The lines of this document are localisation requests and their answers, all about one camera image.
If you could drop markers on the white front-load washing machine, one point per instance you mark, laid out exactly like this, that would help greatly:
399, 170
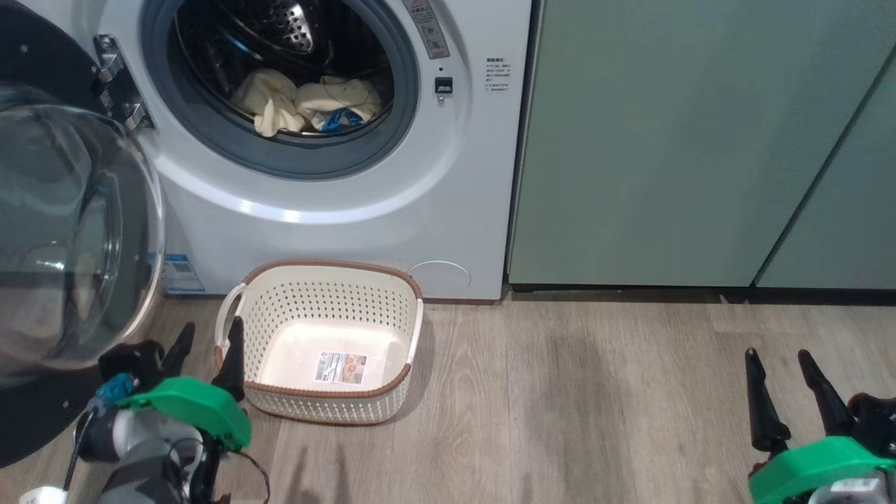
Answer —
364, 210

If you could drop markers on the cream yellow blue garment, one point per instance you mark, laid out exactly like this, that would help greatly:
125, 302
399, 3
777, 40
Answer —
280, 101

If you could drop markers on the blue energy label sticker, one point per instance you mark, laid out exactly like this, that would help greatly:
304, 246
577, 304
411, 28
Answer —
183, 274

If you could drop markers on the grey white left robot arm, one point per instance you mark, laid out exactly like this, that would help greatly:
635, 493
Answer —
140, 462

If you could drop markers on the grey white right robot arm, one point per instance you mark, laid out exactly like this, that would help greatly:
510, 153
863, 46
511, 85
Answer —
861, 490

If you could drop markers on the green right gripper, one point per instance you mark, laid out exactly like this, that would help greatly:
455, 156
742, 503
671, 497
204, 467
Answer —
819, 462

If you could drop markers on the cream perforated laundry basket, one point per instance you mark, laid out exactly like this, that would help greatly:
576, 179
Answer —
329, 336

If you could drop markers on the round glass washer door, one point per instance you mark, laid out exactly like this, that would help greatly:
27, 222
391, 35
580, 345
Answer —
70, 231

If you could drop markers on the white printed product label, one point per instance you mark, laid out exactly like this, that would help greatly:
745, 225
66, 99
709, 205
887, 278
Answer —
341, 367

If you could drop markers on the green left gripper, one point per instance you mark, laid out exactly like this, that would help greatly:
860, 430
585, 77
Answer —
196, 406

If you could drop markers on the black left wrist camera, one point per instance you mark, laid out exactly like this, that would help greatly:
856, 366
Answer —
129, 360

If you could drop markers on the metal washing machine door hinge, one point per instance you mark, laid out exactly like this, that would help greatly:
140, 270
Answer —
119, 84

